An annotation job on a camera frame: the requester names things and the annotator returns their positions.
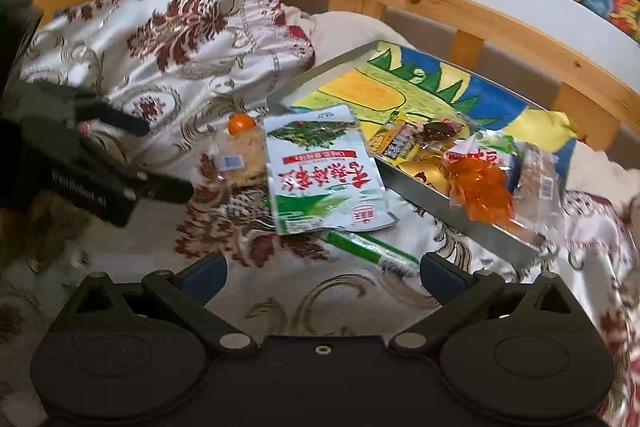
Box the brown pastry snack packet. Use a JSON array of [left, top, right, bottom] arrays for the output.
[[511, 142, 564, 247]]

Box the floral satin blanket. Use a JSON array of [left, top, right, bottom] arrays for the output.
[[1, 0, 639, 426]]

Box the orange jelly snack bag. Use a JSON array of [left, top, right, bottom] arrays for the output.
[[446, 156, 513, 225]]

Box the white green vegetable snack pouch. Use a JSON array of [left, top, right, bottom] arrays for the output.
[[262, 104, 397, 236]]

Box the cream pillow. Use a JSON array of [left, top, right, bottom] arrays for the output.
[[284, 4, 413, 66]]

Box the gold yellow snack packet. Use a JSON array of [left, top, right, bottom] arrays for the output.
[[397, 119, 469, 195]]

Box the yellow green snack packet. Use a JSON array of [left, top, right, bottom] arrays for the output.
[[369, 121, 421, 165]]

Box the grey tray with dinosaur drawing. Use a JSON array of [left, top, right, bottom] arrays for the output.
[[267, 40, 549, 267]]

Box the clear bag of fried snacks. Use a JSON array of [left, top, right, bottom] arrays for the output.
[[216, 127, 267, 188]]

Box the green white stick packet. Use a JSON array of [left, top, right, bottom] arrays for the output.
[[321, 231, 420, 277]]

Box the orange tangerine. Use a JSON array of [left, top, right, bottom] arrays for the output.
[[227, 114, 256, 135]]

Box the white green red snack packet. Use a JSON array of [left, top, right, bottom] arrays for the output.
[[444, 129, 522, 192]]

